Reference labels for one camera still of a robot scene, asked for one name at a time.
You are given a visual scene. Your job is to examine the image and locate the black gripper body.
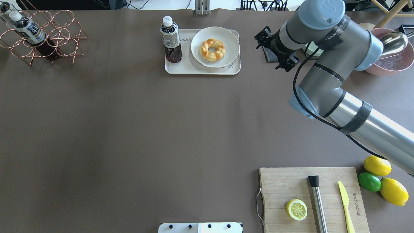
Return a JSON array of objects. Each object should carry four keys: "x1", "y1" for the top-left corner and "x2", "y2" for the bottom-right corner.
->
[{"x1": 270, "y1": 32, "x2": 291, "y2": 61}]

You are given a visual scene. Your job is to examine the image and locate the white round plate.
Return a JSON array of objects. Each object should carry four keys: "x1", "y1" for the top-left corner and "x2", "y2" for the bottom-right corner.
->
[{"x1": 190, "y1": 27, "x2": 240, "y2": 68}]

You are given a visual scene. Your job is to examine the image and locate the twisted glazed donut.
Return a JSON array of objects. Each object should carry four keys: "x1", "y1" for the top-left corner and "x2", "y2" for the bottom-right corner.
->
[{"x1": 199, "y1": 38, "x2": 226, "y2": 62}]

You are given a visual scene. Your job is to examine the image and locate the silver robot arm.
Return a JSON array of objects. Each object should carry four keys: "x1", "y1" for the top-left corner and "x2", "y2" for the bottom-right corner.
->
[{"x1": 255, "y1": 0, "x2": 414, "y2": 176}]

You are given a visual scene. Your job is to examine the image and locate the white serving tray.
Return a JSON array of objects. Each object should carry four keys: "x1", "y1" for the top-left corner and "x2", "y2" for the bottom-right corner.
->
[{"x1": 164, "y1": 27, "x2": 241, "y2": 75}]

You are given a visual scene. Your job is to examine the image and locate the dark drink bottle on tray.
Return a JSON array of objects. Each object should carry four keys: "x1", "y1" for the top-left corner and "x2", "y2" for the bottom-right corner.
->
[{"x1": 160, "y1": 16, "x2": 182, "y2": 63}]

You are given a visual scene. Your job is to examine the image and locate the grey folded cloth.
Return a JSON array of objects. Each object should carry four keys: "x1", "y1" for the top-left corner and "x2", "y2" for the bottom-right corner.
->
[{"x1": 262, "y1": 47, "x2": 278, "y2": 63}]

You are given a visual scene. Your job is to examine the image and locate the mint green bowl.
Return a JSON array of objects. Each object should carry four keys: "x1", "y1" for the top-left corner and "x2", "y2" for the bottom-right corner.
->
[{"x1": 302, "y1": 41, "x2": 324, "y2": 57}]

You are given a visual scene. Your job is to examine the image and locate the pink bowl with ice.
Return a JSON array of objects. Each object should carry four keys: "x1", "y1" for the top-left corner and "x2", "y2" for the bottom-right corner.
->
[{"x1": 365, "y1": 42, "x2": 414, "y2": 76}]

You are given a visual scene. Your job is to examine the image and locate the steel ice scoop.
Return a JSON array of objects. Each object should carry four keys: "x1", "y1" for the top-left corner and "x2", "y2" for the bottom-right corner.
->
[{"x1": 378, "y1": 31, "x2": 408, "y2": 60}]

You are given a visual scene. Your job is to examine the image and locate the wooden mug tree stand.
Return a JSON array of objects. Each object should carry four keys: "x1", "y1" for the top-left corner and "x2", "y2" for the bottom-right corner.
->
[{"x1": 358, "y1": 0, "x2": 413, "y2": 30}]

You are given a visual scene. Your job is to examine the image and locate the bamboo cutting board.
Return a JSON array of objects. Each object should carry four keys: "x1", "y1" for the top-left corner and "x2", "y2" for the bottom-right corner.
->
[{"x1": 260, "y1": 167, "x2": 370, "y2": 233}]

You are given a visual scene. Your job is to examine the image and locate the whole lemon far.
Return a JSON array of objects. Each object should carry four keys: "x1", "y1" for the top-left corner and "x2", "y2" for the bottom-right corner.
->
[{"x1": 363, "y1": 155, "x2": 392, "y2": 176}]

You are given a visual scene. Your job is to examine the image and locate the whole lemon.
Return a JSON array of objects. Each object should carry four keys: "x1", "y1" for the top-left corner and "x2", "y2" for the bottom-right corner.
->
[
  {"x1": 380, "y1": 178, "x2": 409, "y2": 206},
  {"x1": 363, "y1": 155, "x2": 392, "y2": 176}
]

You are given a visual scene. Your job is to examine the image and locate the green lime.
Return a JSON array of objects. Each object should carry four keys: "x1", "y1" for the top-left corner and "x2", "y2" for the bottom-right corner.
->
[{"x1": 358, "y1": 172, "x2": 382, "y2": 192}]

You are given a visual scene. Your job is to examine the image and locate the yellow plastic knife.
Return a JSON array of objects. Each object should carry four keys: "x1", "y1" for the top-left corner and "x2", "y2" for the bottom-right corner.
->
[{"x1": 338, "y1": 181, "x2": 356, "y2": 233}]

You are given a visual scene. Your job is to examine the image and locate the lemon half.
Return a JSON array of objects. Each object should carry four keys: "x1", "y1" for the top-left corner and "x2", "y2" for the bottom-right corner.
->
[{"x1": 286, "y1": 199, "x2": 308, "y2": 221}]

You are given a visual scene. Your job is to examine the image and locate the steel muddler black tip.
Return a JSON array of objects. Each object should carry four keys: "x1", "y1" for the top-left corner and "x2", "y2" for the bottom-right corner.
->
[{"x1": 308, "y1": 175, "x2": 328, "y2": 233}]

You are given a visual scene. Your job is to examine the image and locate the whole lemon near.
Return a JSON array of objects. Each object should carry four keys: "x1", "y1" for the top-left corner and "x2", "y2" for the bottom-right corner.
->
[{"x1": 380, "y1": 178, "x2": 409, "y2": 206}]

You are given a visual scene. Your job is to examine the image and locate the dark bottle in rack front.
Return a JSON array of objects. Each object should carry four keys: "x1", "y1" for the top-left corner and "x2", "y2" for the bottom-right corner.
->
[{"x1": 9, "y1": 11, "x2": 59, "y2": 60}]

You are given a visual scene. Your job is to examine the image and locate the dark bottle in rack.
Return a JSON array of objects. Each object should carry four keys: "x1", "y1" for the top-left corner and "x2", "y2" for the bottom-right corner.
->
[
  {"x1": 0, "y1": 2, "x2": 17, "y2": 22},
  {"x1": 9, "y1": 11, "x2": 59, "y2": 60}
]

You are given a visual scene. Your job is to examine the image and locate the dark bottle in rack rear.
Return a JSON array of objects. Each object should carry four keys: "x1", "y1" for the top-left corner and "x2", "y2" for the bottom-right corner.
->
[{"x1": 0, "y1": 2, "x2": 17, "y2": 22}]

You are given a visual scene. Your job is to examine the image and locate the aluminium frame post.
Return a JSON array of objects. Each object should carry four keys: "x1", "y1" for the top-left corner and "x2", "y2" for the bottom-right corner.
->
[{"x1": 195, "y1": 0, "x2": 210, "y2": 15}]

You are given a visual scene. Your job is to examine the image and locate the copper wire bottle rack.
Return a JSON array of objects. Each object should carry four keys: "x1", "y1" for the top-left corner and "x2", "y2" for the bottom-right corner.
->
[{"x1": 1, "y1": 9, "x2": 88, "y2": 65}]

